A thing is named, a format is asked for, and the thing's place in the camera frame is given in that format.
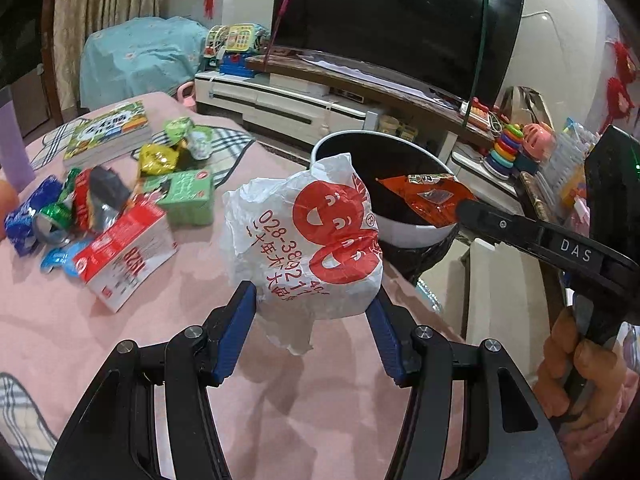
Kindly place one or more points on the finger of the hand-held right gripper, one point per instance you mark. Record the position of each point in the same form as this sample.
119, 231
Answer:
500, 225

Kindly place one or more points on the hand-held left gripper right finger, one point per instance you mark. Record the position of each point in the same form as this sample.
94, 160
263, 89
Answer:
387, 345

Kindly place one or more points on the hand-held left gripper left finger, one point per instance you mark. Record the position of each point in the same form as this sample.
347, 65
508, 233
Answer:
235, 335

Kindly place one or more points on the red snack packet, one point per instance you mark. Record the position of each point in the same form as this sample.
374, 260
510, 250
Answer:
435, 197

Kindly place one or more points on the white bin with black liner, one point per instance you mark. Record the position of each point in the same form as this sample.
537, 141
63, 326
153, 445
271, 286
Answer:
400, 230

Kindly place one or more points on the white red printed plastic bag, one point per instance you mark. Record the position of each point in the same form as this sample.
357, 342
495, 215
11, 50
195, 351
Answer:
295, 240

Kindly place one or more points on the red and white carton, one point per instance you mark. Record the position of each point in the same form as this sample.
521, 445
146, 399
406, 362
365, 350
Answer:
125, 255

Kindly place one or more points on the green drink carton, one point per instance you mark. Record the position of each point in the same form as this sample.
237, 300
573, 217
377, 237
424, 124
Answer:
182, 195

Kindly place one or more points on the blue bone-shaped packet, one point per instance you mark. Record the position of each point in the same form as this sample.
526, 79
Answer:
62, 257

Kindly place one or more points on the yellow snack wrapper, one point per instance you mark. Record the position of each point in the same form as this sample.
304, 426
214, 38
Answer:
157, 159

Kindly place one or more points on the red and black wrapper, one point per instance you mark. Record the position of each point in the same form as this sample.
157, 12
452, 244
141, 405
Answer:
100, 195

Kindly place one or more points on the green snack wrapper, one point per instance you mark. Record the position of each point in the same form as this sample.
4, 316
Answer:
177, 130
202, 141

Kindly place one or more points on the blue wrapper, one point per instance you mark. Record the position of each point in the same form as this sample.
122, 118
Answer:
27, 215

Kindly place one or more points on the person's right hand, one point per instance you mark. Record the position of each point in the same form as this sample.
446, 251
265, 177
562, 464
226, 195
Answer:
550, 360

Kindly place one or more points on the pink round toy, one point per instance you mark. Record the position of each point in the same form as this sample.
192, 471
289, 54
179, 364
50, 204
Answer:
537, 140

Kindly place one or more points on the red toy phone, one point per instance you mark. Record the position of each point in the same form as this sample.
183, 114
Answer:
482, 109

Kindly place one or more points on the plaid patch on blanket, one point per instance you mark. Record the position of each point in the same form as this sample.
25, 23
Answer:
230, 150

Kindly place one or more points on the white television stand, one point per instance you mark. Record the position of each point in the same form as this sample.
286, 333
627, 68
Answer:
310, 100

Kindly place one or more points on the black television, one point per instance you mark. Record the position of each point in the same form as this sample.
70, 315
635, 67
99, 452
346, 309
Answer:
400, 15

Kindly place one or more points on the green cover book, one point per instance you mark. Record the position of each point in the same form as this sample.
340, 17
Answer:
107, 132

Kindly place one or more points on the pink kettlebell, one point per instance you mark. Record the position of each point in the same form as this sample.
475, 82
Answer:
186, 95

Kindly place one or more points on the orange ball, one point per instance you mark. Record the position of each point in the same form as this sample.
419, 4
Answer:
5, 195

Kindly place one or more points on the toy cash register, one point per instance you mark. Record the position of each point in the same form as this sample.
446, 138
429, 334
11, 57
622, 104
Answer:
235, 47

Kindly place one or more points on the blue covered furniture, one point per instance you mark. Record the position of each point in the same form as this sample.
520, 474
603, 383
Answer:
140, 55

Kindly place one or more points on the pink stick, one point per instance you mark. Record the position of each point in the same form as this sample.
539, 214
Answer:
285, 5

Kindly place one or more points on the red wall decoration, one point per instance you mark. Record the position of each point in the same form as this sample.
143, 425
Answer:
625, 80

